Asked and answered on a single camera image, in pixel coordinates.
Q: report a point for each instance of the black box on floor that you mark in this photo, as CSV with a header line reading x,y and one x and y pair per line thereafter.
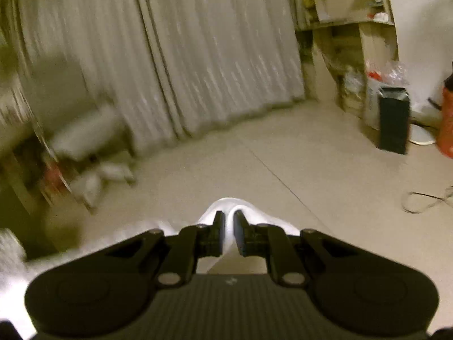
x,y
394,119

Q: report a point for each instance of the wooden shelf unit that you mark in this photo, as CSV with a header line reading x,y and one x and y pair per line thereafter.
x,y
343,44

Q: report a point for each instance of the grey star curtain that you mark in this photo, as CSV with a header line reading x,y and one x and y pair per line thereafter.
x,y
176,67

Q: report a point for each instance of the grey office chair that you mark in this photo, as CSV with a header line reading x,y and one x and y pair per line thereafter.
x,y
87,142

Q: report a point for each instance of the orange bag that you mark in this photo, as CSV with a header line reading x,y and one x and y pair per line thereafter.
x,y
445,136

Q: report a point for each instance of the white Pooh t-shirt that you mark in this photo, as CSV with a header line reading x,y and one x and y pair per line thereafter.
x,y
16,274

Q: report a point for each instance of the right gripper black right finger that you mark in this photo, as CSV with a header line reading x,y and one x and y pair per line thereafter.
x,y
271,243

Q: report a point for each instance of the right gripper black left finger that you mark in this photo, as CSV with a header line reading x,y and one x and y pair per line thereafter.
x,y
188,246

